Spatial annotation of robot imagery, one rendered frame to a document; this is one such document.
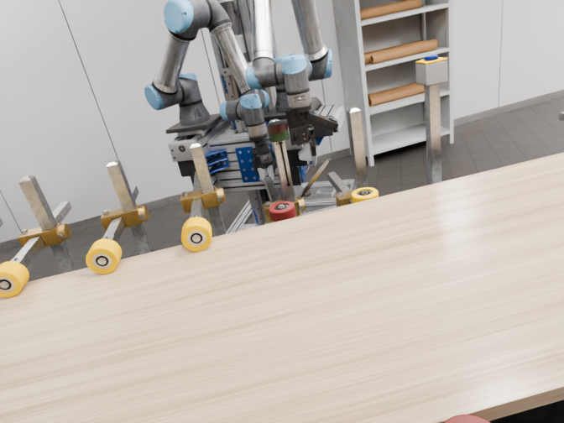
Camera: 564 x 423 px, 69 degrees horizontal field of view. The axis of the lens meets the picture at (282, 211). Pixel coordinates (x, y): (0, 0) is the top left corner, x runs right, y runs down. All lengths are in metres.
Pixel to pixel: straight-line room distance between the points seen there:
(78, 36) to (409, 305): 3.47
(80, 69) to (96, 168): 0.83
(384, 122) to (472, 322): 3.79
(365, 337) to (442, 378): 0.14
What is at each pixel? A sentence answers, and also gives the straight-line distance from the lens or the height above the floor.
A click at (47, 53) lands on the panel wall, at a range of 3.94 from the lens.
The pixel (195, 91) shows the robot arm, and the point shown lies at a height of 1.18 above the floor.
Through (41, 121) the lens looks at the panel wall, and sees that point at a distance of 4.02.
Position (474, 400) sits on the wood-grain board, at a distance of 0.68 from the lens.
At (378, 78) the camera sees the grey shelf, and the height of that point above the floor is 0.70.
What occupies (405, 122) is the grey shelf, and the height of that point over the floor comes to 0.18.
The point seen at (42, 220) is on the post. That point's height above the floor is 1.00.
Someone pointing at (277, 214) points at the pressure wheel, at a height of 0.90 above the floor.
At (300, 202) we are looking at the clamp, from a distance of 1.37.
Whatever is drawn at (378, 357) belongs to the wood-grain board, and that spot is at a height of 0.90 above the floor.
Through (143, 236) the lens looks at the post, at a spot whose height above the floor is 0.88.
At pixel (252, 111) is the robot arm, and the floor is 1.13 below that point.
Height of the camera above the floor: 1.42
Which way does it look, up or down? 25 degrees down
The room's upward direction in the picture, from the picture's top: 12 degrees counter-clockwise
